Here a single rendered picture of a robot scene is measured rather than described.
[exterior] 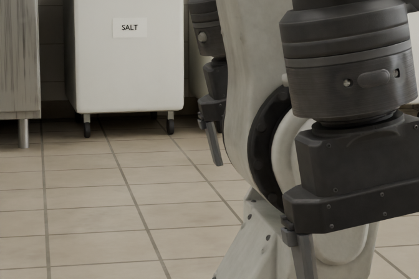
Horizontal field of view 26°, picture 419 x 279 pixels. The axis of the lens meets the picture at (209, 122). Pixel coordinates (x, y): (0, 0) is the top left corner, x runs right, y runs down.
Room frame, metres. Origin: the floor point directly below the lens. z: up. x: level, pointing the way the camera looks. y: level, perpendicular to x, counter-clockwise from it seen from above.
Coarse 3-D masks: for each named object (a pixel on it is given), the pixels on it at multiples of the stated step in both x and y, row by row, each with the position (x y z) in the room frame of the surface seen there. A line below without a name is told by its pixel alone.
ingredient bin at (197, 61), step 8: (192, 24) 4.73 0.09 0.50; (192, 32) 4.73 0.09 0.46; (192, 40) 4.73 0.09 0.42; (192, 48) 4.73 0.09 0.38; (192, 56) 4.73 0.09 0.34; (200, 56) 4.52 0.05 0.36; (208, 56) 4.32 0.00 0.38; (192, 64) 4.73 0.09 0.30; (200, 64) 4.52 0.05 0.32; (192, 72) 4.73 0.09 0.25; (200, 72) 4.52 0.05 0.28; (192, 80) 4.73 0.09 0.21; (200, 80) 4.52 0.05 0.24; (192, 88) 4.73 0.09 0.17; (200, 88) 4.52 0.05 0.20; (200, 96) 4.52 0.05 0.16; (216, 128) 4.37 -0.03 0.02
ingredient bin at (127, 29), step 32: (64, 0) 4.57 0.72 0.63; (96, 0) 4.16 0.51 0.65; (128, 0) 4.19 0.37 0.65; (160, 0) 4.23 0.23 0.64; (64, 32) 4.62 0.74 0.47; (96, 32) 4.16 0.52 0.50; (128, 32) 4.19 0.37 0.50; (160, 32) 4.23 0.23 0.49; (64, 64) 4.67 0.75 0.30; (96, 64) 4.16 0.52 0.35; (128, 64) 4.19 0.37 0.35; (160, 64) 4.23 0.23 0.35; (96, 96) 4.16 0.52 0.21; (128, 96) 4.19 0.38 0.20; (160, 96) 4.23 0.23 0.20
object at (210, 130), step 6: (198, 120) 1.11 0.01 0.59; (204, 126) 1.10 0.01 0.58; (210, 126) 1.10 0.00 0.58; (210, 132) 1.10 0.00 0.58; (210, 138) 1.10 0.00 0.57; (216, 138) 1.10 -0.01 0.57; (210, 144) 1.11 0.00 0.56; (216, 144) 1.10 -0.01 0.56; (210, 150) 1.12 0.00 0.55; (216, 150) 1.10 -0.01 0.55; (216, 156) 1.10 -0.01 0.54; (216, 162) 1.11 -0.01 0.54; (222, 162) 1.11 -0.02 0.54
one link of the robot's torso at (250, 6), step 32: (224, 0) 0.87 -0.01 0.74; (256, 0) 0.82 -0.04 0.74; (288, 0) 0.82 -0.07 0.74; (224, 32) 0.90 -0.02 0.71; (256, 32) 0.82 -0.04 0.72; (256, 64) 0.82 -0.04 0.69; (256, 96) 0.82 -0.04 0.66; (288, 96) 0.81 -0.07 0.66; (224, 128) 0.91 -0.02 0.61; (256, 128) 0.80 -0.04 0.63; (256, 160) 0.80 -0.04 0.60
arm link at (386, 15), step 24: (312, 0) 0.61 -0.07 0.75; (336, 0) 0.60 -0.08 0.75; (360, 0) 0.60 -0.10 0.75; (384, 0) 0.60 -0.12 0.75; (408, 0) 0.62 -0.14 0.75; (288, 24) 0.61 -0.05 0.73; (312, 24) 0.60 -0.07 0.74; (336, 24) 0.59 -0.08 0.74; (360, 24) 0.59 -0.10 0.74; (384, 24) 0.60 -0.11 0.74; (288, 48) 0.62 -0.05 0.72; (312, 48) 0.60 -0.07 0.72; (336, 48) 0.59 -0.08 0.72; (360, 48) 0.59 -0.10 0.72
